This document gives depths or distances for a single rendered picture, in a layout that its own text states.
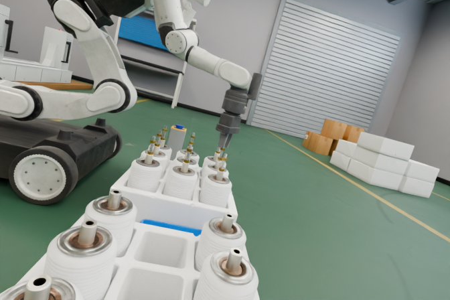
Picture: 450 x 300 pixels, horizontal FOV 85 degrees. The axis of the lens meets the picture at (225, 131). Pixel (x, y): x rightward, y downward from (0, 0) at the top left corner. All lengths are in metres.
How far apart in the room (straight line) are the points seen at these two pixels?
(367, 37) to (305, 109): 2.22
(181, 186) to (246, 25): 5.58
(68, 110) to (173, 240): 0.77
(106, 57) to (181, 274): 0.88
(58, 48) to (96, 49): 3.32
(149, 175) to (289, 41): 5.71
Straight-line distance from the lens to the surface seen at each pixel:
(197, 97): 5.91
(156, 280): 0.55
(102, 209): 0.55
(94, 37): 1.15
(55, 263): 0.45
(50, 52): 4.46
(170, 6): 0.96
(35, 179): 1.07
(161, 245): 0.65
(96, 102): 1.12
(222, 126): 0.86
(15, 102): 1.25
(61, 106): 1.22
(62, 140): 1.08
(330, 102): 6.66
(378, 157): 3.22
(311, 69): 6.42
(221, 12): 6.17
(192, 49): 0.94
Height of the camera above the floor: 0.52
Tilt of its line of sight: 8 degrees down
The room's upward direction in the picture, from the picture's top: 15 degrees clockwise
